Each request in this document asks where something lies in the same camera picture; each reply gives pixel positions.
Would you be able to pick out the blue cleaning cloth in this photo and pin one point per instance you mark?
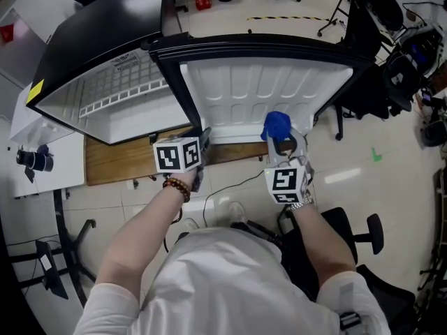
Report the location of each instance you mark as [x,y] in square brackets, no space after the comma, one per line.
[276,124]

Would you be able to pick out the black smartphone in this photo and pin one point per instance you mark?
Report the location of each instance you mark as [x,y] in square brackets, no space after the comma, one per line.
[29,174]

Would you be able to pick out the black waist pack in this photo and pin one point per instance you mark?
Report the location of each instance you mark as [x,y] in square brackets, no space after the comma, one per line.
[255,229]

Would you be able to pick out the yellow black floor tape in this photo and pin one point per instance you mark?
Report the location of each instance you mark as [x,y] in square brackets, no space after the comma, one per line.
[290,18]

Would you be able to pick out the silver wristwatch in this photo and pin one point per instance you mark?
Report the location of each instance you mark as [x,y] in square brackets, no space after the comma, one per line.
[300,204]

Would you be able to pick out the white fridge shelf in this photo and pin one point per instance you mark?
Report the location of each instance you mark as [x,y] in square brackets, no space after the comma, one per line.
[118,98]

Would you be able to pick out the black box with white label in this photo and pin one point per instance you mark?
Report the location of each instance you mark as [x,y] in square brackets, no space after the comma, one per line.
[50,271]

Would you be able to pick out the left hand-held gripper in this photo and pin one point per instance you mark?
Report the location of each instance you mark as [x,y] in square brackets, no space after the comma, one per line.
[174,154]

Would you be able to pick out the white table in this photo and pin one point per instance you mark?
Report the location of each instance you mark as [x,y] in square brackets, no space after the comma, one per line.
[66,166]

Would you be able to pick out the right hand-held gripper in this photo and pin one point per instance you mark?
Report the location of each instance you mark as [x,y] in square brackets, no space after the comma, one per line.
[286,183]

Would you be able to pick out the black mini fridge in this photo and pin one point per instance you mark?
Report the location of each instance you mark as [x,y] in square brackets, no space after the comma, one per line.
[244,89]

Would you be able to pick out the white microwave oven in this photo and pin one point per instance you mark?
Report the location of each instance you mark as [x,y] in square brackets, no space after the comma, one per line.
[31,127]

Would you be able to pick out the person's white shirt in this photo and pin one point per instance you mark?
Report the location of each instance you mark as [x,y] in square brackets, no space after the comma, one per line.
[230,284]

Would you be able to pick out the black table base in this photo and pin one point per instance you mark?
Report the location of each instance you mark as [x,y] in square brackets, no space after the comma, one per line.
[66,243]

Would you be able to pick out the wooden top table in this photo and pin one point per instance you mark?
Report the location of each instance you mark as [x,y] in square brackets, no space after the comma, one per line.
[118,162]

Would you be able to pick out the person's white left shoe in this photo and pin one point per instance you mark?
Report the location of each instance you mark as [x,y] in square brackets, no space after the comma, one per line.
[190,224]

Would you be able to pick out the tall grey fridge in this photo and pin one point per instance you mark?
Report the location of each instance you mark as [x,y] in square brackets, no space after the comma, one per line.
[17,58]

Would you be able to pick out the person's white right shoe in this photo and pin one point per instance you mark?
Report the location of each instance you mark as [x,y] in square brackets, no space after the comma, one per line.
[236,211]

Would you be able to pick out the person's left hand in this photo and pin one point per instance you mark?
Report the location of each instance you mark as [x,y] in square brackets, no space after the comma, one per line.
[181,177]

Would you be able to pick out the person's white shoe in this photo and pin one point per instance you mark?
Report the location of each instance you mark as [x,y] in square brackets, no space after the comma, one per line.
[190,224]
[236,211]

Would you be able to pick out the black camera on table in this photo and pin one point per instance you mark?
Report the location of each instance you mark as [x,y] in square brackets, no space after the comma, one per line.
[35,159]

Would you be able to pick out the person's right forearm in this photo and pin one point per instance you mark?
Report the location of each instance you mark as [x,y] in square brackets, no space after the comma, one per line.
[321,246]

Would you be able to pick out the yellow warning sticker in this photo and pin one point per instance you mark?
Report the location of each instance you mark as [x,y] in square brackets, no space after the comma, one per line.
[35,92]

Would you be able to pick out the person's left forearm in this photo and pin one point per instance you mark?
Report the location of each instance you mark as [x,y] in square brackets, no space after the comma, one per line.
[139,236]

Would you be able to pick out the red paper sheet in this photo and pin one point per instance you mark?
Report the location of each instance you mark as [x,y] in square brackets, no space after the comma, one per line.
[7,33]

